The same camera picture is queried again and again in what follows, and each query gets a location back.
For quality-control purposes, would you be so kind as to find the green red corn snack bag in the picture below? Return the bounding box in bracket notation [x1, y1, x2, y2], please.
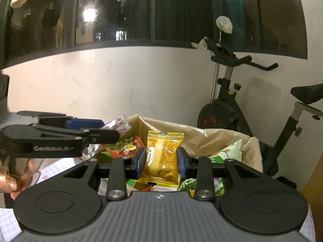
[101, 135, 145, 159]

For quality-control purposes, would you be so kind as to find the yellow snack packet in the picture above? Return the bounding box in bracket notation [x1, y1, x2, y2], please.
[138, 130, 185, 189]

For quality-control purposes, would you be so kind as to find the clear snack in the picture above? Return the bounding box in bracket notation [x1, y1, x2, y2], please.
[83, 116, 131, 158]

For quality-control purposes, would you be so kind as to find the light green veggie ring bag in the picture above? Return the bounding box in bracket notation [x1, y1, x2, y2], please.
[209, 139, 242, 163]

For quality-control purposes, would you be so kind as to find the person's left hand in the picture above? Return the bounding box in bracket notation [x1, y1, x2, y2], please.
[1, 159, 44, 200]

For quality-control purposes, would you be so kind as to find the brown cardboard box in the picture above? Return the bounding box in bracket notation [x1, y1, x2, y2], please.
[83, 114, 264, 197]

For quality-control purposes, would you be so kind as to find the black exercise bike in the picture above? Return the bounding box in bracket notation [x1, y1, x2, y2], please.
[197, 38, 322, 190]

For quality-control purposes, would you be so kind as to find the crumpled white tissue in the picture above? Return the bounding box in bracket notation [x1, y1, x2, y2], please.
[191, 37, 208, 50]

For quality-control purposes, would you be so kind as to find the metal pole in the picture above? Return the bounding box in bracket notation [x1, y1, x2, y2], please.
[210, 30, 222, 103]

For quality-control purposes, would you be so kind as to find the white plastic bag on pole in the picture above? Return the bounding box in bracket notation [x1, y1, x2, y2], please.
[216, 15, 233, 34]

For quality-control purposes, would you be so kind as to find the dark window frame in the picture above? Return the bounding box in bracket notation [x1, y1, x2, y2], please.
[1, 0, 308, 68]

